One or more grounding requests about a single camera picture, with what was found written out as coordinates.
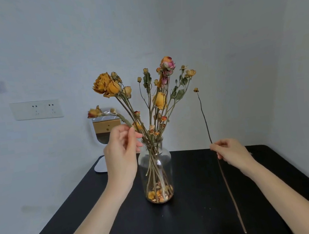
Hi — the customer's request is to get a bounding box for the person's left forearm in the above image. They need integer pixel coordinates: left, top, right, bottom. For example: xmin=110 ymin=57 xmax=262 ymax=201
xmin=45 ymin=183 xmax=138 ymax=234

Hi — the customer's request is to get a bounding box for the clear glass vase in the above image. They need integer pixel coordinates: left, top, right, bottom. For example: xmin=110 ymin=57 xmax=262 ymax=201
xmin=136 ymin=136 xmax=177 ymax=206

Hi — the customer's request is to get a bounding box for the dried orange rose stem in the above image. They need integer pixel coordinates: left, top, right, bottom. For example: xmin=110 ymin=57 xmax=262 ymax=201
xmin=87 ymin=102 xmax=133 ymax=133

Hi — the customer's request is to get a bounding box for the thin bare stem with bud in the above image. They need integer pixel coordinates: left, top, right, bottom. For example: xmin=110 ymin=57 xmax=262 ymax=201
xmin=193 ymin=84 xmax=247 ymax=234

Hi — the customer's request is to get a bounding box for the white framed standing mirror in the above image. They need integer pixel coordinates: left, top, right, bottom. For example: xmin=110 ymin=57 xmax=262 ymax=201
xmin=88 ymin=111 xmax=128 ymax=174

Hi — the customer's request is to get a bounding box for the person's left hand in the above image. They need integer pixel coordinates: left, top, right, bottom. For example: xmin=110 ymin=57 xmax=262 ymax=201
xmin=101 ymin=122 xmax=149 ymax=194

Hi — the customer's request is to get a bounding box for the white wall socket plate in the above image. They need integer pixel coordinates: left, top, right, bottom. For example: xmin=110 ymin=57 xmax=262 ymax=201
xmin=9 ymin=97 xmax=64 ymax=123

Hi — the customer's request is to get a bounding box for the bunch of dried flowers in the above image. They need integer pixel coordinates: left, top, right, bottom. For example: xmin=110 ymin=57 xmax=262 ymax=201
xmin=90 ymin=53 xmax=210 ymax=208

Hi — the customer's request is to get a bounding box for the pile of dried petals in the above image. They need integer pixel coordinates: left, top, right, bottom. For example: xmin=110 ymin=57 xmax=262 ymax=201
xmin=146 ymin=181 xmax=175 ymax=204

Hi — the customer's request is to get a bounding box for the person's right forearm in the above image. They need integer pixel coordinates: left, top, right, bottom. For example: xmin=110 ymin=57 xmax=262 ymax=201
xmin=241 ymin=153 xmax=309 ymax=234

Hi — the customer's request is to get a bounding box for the person's right hand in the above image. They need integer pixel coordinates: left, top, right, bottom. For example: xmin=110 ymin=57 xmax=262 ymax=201
xmin=209 ymin=136 xmax=257 ymax=177

